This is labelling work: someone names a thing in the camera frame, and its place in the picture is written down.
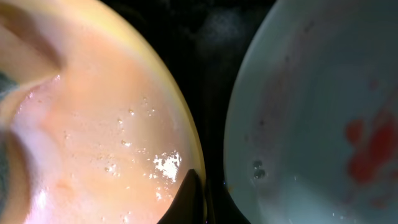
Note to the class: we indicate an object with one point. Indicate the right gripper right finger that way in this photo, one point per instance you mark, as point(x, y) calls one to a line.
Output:
point(220, 206)

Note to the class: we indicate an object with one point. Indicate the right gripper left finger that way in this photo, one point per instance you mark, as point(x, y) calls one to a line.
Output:
point(188, 206)

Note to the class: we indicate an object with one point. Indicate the yellow plate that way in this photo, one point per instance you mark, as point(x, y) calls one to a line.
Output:
point(94, 128)

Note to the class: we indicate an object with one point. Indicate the mint green plate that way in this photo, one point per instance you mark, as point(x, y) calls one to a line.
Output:
point(311, 130)

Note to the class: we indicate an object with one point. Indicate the black round tray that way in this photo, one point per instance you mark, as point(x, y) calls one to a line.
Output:
point(202, 43)

